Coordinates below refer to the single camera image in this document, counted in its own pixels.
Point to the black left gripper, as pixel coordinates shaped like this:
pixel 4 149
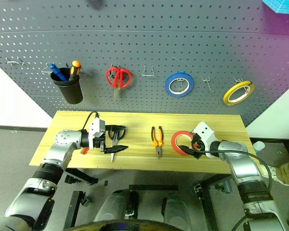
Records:
pixel 101 138

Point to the black metal table leg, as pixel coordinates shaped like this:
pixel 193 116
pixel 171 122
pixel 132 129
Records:
pixel 207 204
pixel 83 176

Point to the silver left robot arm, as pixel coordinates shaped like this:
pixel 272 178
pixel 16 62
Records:
pixel 62 142

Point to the black plastic cup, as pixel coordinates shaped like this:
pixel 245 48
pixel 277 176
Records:
pixel 69 93

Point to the yellow tape roll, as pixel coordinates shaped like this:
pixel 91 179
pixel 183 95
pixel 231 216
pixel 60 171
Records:
pixel 226 98

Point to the silver double pegboard hook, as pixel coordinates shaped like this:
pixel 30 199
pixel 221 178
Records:
pixel 14 62

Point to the clear plastic bottle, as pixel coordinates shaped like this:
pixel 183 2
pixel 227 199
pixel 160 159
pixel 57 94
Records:
pixel 258 146

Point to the teal ribbed foam block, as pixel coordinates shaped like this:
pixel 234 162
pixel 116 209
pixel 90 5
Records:
pixel 283 6

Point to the small black block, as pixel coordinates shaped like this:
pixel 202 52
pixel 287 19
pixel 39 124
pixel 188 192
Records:
pixel 106 183

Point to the grey caster wheel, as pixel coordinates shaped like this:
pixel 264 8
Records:
pixel 225 187
pixel 69 179

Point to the dark curved rim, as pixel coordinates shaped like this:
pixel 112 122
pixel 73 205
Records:
pixel 132 225

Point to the dark grey rounded shell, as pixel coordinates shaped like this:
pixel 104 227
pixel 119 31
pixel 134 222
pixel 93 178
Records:
pixel 177 209
pixel 115 207

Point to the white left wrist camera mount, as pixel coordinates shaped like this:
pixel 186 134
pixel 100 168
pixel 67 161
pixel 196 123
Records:
pixel 95 127

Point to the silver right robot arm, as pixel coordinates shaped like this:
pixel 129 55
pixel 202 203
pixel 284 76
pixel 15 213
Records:
pixel 240 163

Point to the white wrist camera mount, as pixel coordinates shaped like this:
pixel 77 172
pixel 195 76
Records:
pixel 95 127
pixel 204 132

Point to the orange and black pliers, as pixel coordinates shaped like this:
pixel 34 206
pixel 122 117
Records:
pixel 158 146

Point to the orange and black screwdriver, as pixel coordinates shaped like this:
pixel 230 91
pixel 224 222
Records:
pixel 74 69

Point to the blue tape roll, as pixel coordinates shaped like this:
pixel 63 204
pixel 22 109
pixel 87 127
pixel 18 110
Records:
pixel 167 85

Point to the red tape roll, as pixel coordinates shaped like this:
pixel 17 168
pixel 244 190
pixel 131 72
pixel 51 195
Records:
pixel 174 143

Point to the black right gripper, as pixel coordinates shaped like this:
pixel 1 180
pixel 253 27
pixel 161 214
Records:
pixel 201 150

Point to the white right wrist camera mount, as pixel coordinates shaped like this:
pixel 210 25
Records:
pixel 204 132

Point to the grey pegboard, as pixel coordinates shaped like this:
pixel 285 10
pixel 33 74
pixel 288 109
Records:
pixel 144 43

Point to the silver metal pegboard hook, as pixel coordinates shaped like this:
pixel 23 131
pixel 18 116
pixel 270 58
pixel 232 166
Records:
pixel 208 83
pixel 240 83
pixel 181 83
pixel 115 66

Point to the white shoe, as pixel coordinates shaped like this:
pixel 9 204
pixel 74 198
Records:
pixel 269 173

